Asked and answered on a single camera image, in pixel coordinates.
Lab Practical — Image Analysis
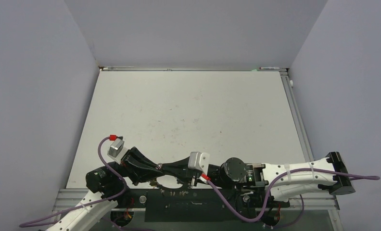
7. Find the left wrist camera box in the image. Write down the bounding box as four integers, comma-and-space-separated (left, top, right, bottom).
107, 138, 127, 163

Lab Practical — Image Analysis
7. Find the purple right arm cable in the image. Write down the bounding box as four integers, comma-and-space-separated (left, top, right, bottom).
202, 168, 381, 223

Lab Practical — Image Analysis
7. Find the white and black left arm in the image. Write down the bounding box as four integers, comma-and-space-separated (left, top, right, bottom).
48, 146, 162, 231

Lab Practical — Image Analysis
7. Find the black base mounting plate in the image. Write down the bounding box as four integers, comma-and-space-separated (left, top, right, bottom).
110, 189, 290, 226

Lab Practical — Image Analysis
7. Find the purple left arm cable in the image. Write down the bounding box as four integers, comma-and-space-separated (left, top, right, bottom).
19, 135, 128, 228

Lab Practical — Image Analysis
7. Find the large metal keyring with rings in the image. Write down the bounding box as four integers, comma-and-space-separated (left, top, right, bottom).
149, 164, 193, 196

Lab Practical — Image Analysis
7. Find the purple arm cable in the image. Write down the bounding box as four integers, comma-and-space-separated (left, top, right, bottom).
19, 135, 128, 228
202, 168, 381, 223

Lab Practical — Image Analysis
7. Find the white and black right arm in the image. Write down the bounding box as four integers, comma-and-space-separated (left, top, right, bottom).
161, 152, 355, 206

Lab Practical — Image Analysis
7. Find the aluminium table frame rail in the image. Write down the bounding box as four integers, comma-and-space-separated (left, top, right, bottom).
279, 69, 314, 162

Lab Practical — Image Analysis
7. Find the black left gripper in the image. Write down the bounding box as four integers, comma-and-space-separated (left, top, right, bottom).
106, 146, 166, 185

